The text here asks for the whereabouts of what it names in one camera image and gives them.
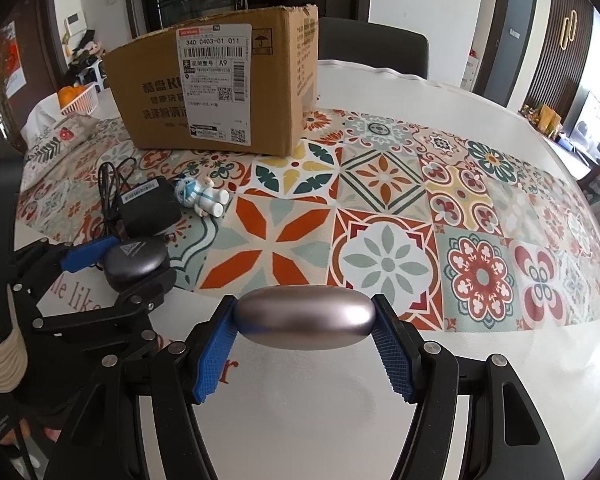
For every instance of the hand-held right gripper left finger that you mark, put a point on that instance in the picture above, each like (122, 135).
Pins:
(215, 355)

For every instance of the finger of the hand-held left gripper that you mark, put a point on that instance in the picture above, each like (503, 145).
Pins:
(87, 255)
(152, 285)

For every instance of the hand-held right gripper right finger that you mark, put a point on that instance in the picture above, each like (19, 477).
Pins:
(395, 355)

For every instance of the dark grey round case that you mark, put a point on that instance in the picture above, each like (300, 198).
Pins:
(135, 262)

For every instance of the silver oval case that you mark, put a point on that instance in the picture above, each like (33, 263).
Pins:
(305, 317)

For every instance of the brown cardboard box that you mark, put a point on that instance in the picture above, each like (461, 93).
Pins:
(160, 110)

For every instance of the black power adapter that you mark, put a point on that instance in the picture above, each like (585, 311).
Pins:
(147, 205)

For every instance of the small white blue figurine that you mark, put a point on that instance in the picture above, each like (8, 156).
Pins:
(202, 197)

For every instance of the floral fabric tissue pouch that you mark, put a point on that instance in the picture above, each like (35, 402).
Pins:
(65, 135)

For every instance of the patterned table runner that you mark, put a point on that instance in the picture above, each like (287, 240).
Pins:
(380, 220)

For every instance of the white plastic basket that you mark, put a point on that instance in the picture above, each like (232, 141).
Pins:
(87, 100)

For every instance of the orange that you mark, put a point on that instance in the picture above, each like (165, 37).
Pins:
(70, 94)

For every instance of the white shoe rack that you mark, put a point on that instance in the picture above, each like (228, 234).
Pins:
(87, 60)

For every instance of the white television stand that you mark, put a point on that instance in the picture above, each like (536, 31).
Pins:
(570, 147)

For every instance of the yellow packets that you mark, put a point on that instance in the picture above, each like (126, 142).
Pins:
(550, 120)

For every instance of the dark grey dining chair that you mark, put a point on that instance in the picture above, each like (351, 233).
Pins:
(375, 50)

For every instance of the flat screen television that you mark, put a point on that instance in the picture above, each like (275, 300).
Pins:
(595, 120)

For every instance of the dark interior door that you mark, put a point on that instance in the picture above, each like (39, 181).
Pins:
(515, 35)

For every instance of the white wall intercom panel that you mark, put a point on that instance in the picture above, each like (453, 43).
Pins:
(72, 22)

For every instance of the dark slatted wall panel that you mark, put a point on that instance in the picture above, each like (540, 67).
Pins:
(550, 60)

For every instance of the gold wall ornament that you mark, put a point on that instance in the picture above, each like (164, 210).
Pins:
(570, 27)

